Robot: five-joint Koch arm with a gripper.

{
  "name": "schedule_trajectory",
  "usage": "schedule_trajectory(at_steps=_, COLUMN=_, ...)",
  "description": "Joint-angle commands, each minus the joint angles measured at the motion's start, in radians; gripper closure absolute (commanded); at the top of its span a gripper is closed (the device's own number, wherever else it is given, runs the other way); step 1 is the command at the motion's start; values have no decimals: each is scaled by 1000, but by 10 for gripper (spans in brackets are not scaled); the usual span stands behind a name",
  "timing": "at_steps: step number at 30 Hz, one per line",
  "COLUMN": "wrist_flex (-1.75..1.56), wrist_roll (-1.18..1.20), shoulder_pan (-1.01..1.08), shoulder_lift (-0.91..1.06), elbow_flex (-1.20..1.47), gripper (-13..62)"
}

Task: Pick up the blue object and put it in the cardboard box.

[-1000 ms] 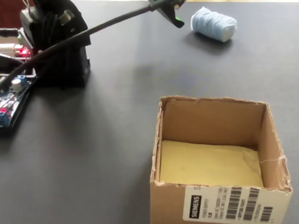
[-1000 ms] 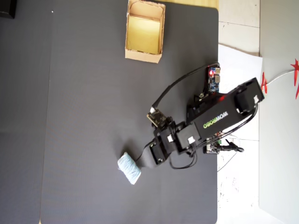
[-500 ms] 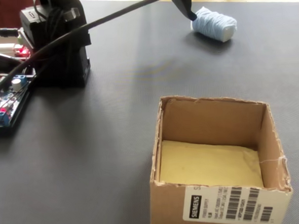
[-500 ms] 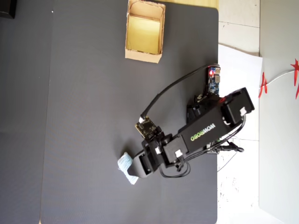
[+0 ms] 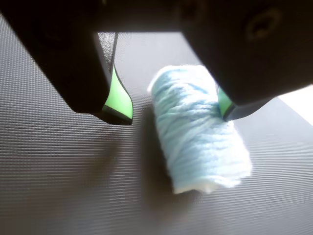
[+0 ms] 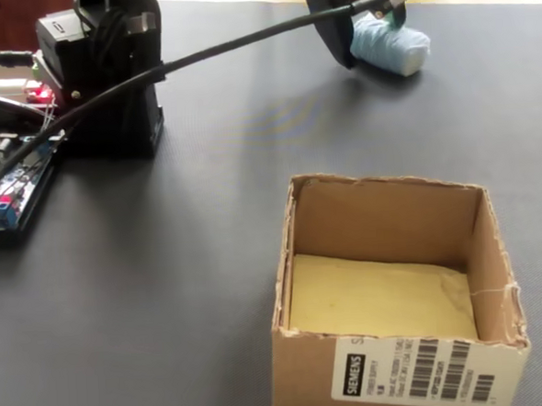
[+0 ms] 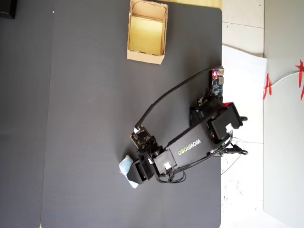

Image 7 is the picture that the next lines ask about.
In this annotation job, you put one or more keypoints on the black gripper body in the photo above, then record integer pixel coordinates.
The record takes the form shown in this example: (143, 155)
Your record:
(143, 168)

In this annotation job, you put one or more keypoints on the light blue yarn block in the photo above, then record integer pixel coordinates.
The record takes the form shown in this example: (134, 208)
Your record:
(124, 165)

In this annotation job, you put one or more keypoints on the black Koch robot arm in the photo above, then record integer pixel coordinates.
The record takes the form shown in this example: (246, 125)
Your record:
(190, 145)

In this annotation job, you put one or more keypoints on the open cardboard box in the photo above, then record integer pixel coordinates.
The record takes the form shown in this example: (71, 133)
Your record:
(145, 58)

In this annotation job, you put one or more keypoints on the black box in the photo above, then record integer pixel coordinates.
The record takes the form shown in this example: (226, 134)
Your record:
(7, 9)

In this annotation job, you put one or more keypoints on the black textured mat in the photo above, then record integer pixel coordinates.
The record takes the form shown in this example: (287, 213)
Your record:
(95, 118)
(23, 118)

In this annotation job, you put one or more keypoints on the blue controller circuit board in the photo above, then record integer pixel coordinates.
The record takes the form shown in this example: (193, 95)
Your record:
(217, 85)

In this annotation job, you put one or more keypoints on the yellow pad lining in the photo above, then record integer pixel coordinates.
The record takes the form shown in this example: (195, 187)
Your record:
(147, 33)

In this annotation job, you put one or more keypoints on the white paper sheet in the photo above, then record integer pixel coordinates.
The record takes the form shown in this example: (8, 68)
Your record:
(244, 78)

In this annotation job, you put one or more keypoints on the red paper cutout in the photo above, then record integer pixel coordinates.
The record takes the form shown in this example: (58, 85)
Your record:
(301, 78)
(268, 86)

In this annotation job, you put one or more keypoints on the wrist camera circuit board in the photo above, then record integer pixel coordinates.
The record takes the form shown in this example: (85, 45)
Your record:
(141, 137)

